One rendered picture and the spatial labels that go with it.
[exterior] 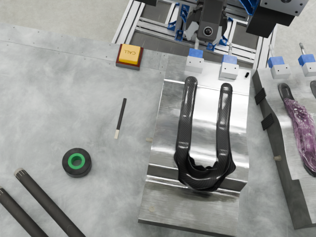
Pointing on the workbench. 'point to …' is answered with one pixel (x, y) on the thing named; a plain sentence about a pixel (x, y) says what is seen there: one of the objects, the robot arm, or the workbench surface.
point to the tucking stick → (120, 118)
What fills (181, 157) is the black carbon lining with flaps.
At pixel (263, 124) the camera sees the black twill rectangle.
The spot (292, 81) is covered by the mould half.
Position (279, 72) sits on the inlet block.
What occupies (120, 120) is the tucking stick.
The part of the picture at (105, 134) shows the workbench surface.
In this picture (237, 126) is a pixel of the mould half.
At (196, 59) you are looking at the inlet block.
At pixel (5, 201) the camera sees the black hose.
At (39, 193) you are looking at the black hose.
